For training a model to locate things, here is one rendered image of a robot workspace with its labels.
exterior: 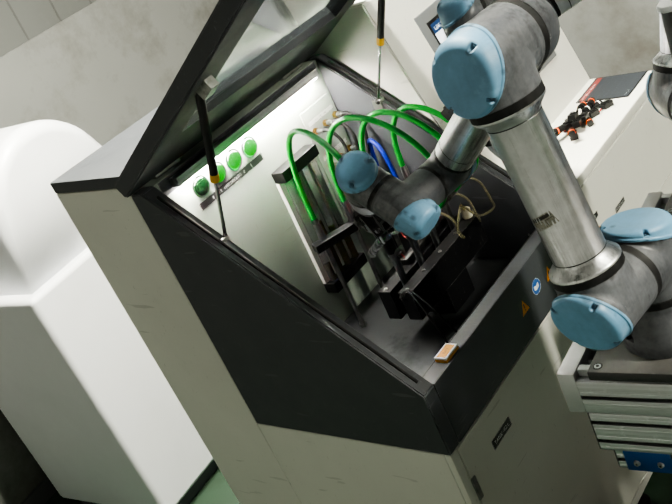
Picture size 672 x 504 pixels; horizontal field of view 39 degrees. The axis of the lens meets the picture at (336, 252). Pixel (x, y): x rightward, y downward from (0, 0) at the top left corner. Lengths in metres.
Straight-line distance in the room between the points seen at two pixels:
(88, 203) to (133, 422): 1.33
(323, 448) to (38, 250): 1.35
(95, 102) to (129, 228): 2.29
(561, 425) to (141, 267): 1.07
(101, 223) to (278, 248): 0.43
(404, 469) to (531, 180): 0.92
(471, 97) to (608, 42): 2.88
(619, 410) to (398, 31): 1.13
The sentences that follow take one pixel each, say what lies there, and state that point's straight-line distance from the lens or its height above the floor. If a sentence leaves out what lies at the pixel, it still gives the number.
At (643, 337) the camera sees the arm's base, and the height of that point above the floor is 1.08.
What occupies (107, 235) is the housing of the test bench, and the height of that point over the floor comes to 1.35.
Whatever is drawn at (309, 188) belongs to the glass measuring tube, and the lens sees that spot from 2.41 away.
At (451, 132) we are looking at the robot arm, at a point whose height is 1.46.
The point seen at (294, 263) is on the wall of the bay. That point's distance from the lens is 2.38.
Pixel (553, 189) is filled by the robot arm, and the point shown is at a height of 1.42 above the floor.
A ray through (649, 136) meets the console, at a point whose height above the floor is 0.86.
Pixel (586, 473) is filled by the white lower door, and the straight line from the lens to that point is 2.52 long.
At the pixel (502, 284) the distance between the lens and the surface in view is 2.16.
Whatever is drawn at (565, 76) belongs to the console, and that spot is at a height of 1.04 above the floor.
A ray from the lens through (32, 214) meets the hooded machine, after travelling 3.22.
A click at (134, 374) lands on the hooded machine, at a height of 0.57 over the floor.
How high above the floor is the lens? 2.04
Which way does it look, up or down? 25 degrees down
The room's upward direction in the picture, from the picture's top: 25 degrees counter-clockwise
